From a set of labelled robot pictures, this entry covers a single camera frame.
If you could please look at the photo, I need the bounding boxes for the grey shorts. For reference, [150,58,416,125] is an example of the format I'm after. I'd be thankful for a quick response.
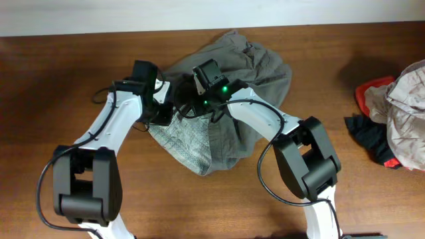
[149,30,292,176]

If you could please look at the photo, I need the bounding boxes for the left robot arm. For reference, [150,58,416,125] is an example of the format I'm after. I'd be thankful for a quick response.
[52,60,173,238]

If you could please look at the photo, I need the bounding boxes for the black garment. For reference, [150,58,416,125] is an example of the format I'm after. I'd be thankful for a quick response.
[344,115,402,169]

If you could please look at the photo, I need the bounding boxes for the beige crumpled garment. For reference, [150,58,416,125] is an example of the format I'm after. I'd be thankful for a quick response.
[365,60,424,171]

